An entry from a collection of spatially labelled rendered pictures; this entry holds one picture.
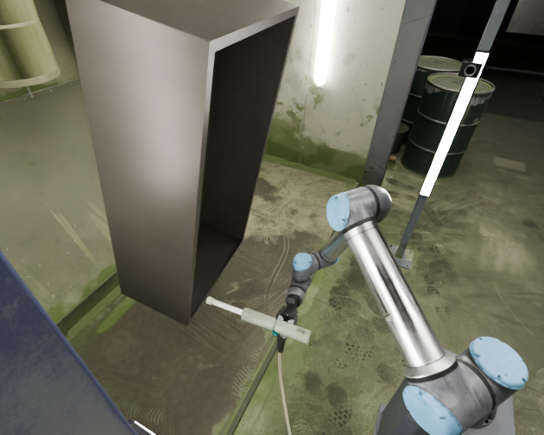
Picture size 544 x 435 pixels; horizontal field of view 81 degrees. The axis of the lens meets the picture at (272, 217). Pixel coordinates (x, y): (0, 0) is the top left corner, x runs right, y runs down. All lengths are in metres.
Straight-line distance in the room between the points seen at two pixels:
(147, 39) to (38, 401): 0.69
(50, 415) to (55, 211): 1.97
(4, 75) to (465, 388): 2.10
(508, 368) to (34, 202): 2.21
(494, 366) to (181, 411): 1.36
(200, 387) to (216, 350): 0.20
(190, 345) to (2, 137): 1.51
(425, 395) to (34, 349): 0.94
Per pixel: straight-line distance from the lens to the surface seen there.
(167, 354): 2.01
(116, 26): 0.86
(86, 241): 2.25
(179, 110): 0.82
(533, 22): 7.61
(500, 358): 1.18
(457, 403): 1.07
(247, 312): 1.46
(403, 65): 2.83
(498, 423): 1.41
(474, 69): 1.93
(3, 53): 1.95
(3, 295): 0.22
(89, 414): 0.33
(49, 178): 2.26
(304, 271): 1.54
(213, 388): 1.89
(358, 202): 1.05
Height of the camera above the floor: 1.78
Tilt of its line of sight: 40 degrees down
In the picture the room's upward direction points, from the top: 2 degrees clockwise
